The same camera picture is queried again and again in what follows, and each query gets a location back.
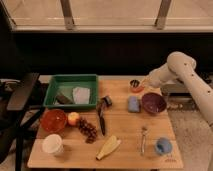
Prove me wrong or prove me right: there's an orange bowl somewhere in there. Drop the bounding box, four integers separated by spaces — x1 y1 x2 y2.
40 109 67 133

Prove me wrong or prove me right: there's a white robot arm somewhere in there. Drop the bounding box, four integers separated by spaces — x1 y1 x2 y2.
145 51 213 129

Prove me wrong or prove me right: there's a dark sponge block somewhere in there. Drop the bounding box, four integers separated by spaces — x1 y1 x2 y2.
56 94 72 104

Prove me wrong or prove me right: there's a blue sponge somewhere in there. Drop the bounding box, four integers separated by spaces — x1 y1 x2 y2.
128 96 140 113

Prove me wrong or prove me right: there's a white cup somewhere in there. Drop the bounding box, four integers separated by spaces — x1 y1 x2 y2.
42 134 64 156

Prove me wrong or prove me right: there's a bunch of dark grapes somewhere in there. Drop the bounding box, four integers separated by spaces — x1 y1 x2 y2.
77 118 97 143

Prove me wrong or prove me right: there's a small metal cup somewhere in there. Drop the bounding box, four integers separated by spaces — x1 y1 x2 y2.
130 79 140 88

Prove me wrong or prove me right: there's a black handled knife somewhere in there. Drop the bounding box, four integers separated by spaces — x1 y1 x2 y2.
97 101 106 136

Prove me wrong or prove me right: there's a blue cup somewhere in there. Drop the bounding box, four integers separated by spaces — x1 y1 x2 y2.
155 137 172 155

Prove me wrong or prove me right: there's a white folded cloth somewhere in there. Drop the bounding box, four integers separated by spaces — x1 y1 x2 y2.
73 87 90 104

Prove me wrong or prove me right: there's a green plastic tray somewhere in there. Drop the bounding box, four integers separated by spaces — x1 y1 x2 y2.
43 74 98 110

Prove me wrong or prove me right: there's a purple bowl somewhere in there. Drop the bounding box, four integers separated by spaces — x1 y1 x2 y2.
141 92 167 114

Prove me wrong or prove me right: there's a red yellow apple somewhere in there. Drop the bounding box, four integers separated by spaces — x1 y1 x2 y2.
67 112 80 126

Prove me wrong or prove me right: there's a black chair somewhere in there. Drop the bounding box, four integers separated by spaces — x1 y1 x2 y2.
0 73 44 171

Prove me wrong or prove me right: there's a metal fork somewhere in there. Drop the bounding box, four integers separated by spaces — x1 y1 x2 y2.
140 126 148 156

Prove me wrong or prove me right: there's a yellow banana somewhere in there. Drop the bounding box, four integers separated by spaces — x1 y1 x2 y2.
96 135 121 160

